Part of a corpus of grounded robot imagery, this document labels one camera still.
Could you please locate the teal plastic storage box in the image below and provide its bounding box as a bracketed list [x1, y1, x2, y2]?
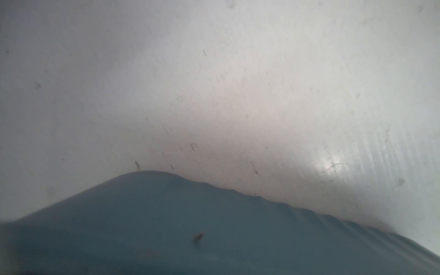
[1, 171, 440, 275]

